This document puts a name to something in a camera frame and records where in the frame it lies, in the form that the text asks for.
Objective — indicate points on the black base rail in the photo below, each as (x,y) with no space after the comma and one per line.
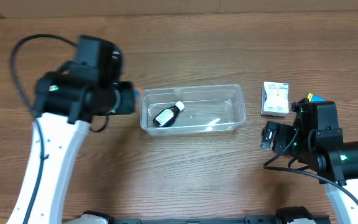
(290,215)

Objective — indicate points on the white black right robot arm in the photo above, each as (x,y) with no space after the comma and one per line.
(313,146)

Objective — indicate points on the orange tube white cap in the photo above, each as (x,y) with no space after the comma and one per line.
(138,92)

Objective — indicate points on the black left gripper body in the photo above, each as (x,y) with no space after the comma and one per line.
(127,98)

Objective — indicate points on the dark syrup bottle white cap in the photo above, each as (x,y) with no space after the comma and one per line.
(168,116)

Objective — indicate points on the white medicine box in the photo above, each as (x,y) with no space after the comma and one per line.
(274,99)

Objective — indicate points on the clear plastic container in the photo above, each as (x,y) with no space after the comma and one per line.
(210,108)

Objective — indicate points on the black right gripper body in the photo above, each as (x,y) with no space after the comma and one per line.
(272,137)

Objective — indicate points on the blue cough drops box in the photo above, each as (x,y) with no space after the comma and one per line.
(314,98)

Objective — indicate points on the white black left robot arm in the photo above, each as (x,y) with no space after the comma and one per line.
(66,101)

